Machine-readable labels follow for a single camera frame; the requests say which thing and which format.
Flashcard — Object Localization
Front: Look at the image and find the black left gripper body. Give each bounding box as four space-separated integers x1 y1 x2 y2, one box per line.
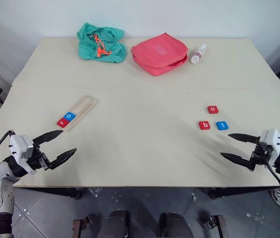
25 142 56 172

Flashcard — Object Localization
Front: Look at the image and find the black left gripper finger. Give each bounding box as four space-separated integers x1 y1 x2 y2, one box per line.
48 148 78 170
32 129 63 145

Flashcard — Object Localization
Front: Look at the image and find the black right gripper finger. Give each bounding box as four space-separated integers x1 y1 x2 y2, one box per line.
227 133 261 144
220 152 255 172

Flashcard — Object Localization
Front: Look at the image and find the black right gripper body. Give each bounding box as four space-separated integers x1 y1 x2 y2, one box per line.
249 142 275 172

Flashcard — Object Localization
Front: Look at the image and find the red letter tile b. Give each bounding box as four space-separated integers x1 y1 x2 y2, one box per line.
198 120 212 130

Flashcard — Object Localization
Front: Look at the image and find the wooden letter tile rack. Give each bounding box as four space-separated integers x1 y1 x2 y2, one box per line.
59 95 100 132

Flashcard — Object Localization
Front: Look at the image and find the red letter tile r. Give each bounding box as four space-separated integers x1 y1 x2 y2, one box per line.
56 117 69 129

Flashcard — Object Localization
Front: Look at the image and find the blue letter tile t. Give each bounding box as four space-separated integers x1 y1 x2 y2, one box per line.
215 120 229 131

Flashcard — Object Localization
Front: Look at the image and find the blue letter tile o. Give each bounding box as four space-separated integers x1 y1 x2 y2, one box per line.
62 112 77 122

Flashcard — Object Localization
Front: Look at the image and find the red and white shoe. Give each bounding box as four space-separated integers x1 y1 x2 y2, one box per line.
270 187 280 209

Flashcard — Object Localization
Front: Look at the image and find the clear plastic wrapper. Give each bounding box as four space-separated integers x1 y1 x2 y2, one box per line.
87 187 104 198

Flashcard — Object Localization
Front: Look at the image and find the dark rounded shape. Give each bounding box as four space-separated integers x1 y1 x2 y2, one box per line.
104 210 132 238
159 212 195 238

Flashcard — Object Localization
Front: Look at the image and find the small white plastic bottle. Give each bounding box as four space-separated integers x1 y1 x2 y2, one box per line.
190 44 208 64

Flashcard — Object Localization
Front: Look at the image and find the pink fabric zip pouch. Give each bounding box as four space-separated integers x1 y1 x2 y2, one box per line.
130 32 189 77

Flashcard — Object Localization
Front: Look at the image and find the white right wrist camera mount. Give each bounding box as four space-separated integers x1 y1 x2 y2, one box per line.
258 128 280 170

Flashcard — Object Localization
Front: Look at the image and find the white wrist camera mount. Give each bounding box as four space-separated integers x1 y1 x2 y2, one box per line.
9 134 37 175
258 128 280 170

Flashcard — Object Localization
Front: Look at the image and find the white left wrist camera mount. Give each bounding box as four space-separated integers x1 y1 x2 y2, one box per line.
9 134 37 175

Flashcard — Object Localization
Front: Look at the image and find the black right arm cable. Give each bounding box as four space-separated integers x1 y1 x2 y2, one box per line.
265 161 280 223

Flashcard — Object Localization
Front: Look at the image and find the rusty metal caster bracket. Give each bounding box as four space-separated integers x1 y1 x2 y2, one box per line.
198 214 227 238
72 215 96 238

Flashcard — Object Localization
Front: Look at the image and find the orange drawstring cord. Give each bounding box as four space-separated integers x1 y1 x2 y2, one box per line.
94 34 112 58

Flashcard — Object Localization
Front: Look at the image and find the green drawstring cloth bag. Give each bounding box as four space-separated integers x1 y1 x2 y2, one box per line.
76 22 127 64

